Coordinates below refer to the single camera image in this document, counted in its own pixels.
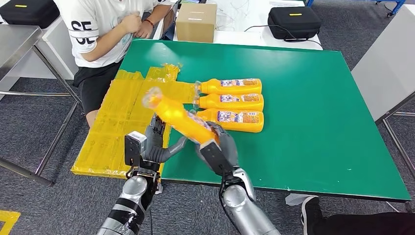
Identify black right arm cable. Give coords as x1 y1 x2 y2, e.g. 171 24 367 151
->
218 176 242 235

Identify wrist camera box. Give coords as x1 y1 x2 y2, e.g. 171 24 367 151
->
124 130 147 167
199 141 235 177

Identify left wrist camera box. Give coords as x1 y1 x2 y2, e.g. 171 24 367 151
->
124 130 147 167

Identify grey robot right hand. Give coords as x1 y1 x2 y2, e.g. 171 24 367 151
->
194 121 240 168

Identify person's left hand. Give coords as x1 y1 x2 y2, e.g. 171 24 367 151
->
134 19 155 40

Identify green table mat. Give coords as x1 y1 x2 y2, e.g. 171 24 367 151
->
118 38 413 202

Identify brown cardboard box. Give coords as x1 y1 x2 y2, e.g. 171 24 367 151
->
175 2 218 44

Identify blue cart frame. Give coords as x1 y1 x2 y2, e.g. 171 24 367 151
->
376 0 407 18

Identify dark laptop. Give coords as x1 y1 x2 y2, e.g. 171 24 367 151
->
161 0 178 41

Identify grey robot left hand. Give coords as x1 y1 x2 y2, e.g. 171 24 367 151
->
142 113 189 165

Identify steel table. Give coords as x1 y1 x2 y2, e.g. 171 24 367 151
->
0 24 82 187

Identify grey table metal legs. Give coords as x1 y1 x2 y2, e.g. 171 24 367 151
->
351 4 415 182

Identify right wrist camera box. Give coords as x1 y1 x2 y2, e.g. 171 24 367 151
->
199 141 235 177

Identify white table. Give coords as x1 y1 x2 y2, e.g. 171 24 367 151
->
152 0 323 51

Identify yellow taped plastic sheet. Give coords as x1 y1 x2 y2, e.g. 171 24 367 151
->
70 63 198 180

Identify person's right hand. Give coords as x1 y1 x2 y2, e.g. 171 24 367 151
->
120 12 143 35

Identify orange detergent bottle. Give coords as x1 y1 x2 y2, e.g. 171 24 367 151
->
194 78 263 95
192 93 265 112
142 86 221 145
194 108 265 134

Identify person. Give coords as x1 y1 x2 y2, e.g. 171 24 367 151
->
53 0 172 129
300 195 415 235

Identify black case yellow label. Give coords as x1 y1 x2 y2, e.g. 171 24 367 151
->
0 0 61 29
268 6 322 41

